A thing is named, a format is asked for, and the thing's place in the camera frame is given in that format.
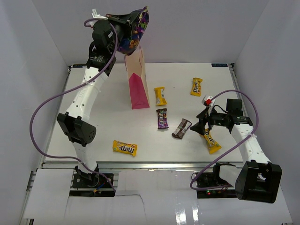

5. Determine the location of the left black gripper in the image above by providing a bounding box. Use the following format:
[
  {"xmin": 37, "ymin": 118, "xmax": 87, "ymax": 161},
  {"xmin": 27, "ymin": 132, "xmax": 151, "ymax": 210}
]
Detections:
[{"xmin": 105, "ymin": 11, "xmax": 139, "ymax": 54}]

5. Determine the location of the yellow M&M pack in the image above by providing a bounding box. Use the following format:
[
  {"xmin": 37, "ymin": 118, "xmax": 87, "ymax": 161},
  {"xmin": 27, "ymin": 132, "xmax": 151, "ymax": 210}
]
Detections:
[
  {"xmin": 112, "ymin": 140, "xmax": 137, "ymax": 157},
  {"xmin": 200, "ymin": 135, "xmax": 222, "ymax": 154},
  {"xmin": 190, "ymin": 77, "xmax": 203, "ymax": 97}
]

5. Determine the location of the large purple snack bag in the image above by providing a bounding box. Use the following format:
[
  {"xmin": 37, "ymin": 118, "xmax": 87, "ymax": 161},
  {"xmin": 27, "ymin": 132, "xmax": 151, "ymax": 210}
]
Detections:
[{"xmin": 118, "ymin": 6, "xmax": 149, "ymax": 55}]

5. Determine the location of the brown candy pack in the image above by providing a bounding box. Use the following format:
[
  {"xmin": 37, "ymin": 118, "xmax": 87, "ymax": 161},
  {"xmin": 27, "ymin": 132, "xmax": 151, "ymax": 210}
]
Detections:
[{"xmin": 172, "ymin": 118, "xmax": 192, "ymax": 139}]

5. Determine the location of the brown purple M&M pack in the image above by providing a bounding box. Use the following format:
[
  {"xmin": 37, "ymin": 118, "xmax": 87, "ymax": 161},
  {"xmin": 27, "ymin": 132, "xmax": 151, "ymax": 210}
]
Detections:
[{"xmin": 156, "ymin": 108, "xmax": 169, "ymax": 130}]

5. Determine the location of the yellow snack bar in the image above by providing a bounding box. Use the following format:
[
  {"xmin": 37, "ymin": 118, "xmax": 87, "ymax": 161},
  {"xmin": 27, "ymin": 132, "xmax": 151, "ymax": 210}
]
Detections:
[{"xmin": 154, "ymin": 87, "xmax": 167, "ymax": 106}]

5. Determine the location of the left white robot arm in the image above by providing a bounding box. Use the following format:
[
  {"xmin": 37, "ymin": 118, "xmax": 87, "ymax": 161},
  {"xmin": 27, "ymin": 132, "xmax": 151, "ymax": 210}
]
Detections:
[{"xmin": 57, "ymin": 12, "xmax": 138, "ymax": 187}]

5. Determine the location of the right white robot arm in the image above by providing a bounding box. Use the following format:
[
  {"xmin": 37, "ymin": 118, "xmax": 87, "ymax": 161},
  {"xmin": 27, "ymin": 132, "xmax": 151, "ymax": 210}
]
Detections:
[{"xmin": 190, "ymin": 99, "xmax": 282, "ymax": 203}]

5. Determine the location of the pink and cream paper bag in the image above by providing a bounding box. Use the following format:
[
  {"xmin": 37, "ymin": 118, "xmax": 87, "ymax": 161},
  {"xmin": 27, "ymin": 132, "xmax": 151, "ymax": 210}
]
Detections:
[{"xmin": 125, "ymin": 47, "xmax": 150, "ymax": 109}]

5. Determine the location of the blue label left corner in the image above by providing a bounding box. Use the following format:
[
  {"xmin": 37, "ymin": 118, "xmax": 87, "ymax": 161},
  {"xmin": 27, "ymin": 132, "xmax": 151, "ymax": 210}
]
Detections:
[{"xmin": 72, "ymin": 64, "xmax": 86, "ymax": 68}]

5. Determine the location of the blue label corner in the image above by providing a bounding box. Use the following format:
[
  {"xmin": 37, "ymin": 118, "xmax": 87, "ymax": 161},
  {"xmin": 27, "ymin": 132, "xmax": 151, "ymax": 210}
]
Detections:
[
  {"xmin": 211, "ymin": 63, "xmax": 228, "ymax": 68},
  {"xmin": 72, "ymin": 64, "xmax": 86, "ymax": 68}
]

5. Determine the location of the blue label right corner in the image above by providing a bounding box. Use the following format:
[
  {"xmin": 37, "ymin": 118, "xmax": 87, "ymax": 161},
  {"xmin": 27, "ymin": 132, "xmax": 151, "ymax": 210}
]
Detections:
[{"xmin": 211, "ymin": 63, "xmax": 228, "ymax": 68}]

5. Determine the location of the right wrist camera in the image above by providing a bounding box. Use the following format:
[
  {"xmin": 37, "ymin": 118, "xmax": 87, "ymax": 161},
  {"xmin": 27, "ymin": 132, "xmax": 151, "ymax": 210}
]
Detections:
[{"xmin": 202, "ymin": 95, "xmax": 215, "ymax": 114}]

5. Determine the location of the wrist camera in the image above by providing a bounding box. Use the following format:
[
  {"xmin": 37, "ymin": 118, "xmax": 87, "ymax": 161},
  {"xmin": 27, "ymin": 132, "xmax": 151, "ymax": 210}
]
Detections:
[
  {"xmin": 202, "ymin": 95, "xmax": 215, "ymax": 114},
  {"xmin": 92, "ymin": 9, "xmax": 108, "ymax": 20}
]

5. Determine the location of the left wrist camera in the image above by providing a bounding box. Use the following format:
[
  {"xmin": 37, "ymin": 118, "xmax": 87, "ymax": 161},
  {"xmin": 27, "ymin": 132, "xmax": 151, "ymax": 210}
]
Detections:
[{"xmin": 92, "ymin": 9, "xmax": 108, "ymax": 20}]

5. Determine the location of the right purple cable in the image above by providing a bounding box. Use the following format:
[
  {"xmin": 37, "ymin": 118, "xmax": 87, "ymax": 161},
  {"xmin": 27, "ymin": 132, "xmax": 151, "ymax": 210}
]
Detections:
[{"xmin": 189, "ymin": 89, "xmax": 259, "ymax": 190}]

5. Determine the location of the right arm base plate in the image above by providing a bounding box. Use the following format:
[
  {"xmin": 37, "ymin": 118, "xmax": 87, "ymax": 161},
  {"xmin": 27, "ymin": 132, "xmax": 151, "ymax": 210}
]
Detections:
[{"xmin": 193, "ymin": 172, "xmax": 237, "ymax": 199}]

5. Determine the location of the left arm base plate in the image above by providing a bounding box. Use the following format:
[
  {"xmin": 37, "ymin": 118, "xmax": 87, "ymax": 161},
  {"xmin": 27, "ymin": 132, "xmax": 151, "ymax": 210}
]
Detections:
[{"xmin": 69, "ymin": 173, "xmax": 115, "ymax": 197}]

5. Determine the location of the aluminium front rail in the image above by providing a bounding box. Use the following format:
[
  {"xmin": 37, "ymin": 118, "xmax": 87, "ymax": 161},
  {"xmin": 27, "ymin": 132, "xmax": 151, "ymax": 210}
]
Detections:
[{"xmin": 42, "ymin": 161, "xmax": 209, "ymax": 170}]

